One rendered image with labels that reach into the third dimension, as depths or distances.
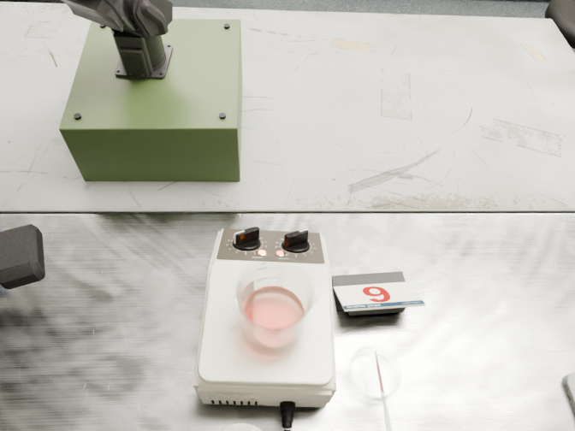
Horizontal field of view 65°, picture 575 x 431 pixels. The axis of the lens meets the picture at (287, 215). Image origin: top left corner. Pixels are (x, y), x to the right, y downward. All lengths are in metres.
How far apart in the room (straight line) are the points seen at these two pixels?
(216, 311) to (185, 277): 0.13
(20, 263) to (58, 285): 0.11
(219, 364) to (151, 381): 0.12
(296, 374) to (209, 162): 0.31
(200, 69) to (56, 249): 0.29
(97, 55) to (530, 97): 0.69
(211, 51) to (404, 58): 0.38
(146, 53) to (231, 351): 0.37
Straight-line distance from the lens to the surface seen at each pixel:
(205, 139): 0.57
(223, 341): 0.42
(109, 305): 0.56
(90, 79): 0.65
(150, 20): 0.57
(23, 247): 0.50
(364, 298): 0.52
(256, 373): 0.41
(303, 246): 0.51
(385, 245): 0.59
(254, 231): 0.51
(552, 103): 0.90
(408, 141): 0.72
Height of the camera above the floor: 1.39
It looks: 55 degrees down
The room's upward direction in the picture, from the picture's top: 6 degrees clockwise
